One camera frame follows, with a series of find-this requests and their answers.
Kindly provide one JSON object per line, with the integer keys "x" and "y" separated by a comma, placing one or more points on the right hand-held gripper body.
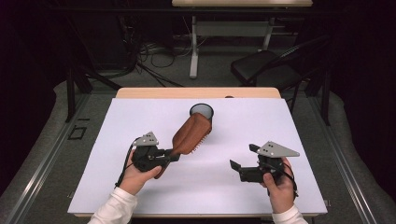
{"x": 264, "y": 169}

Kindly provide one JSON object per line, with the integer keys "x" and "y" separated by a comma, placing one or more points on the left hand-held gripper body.
{"x": 149, "y": 157}

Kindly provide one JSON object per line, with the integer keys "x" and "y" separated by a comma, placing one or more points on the wooden paddle hairbrush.
{"x": 193, "y": 133}

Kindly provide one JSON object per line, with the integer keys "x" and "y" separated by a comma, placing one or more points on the black mesh pen cup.
{"x": 204, "y": 109}

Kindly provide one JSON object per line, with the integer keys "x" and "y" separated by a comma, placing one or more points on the person's left hand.
{"x": 135, "y": 180}

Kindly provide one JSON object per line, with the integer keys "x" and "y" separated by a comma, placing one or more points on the person's right hand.
{"x": 280, "y": 193}

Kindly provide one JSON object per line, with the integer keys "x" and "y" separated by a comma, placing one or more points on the white table mat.
{"x": 218, "y": 186}

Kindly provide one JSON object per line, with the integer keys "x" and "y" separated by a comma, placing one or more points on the black folding chair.
{"x": 258, "y": 67}

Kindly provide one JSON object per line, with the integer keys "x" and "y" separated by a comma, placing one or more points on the black metal stand with foot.
{"x": 70, "y": 93}

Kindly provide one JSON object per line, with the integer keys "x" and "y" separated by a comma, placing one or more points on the white-framed wooden desk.
{"x": 230, "y": 28}

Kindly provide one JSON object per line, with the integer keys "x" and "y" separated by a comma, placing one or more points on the metal floor rail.
{"x": 40, "y": 168}
{"x": 345, "y": 168}

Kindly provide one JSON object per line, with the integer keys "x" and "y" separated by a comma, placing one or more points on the plain black metal post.
{"x": 326, "y": 102}

